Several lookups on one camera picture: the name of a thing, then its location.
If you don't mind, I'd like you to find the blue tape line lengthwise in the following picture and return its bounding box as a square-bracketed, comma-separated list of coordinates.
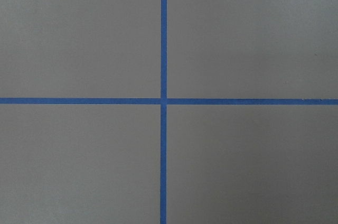
[160, 0, 167, 224]

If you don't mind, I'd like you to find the blue tape line crosswise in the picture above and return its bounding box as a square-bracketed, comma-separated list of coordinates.
[1, 97, 337, 105]

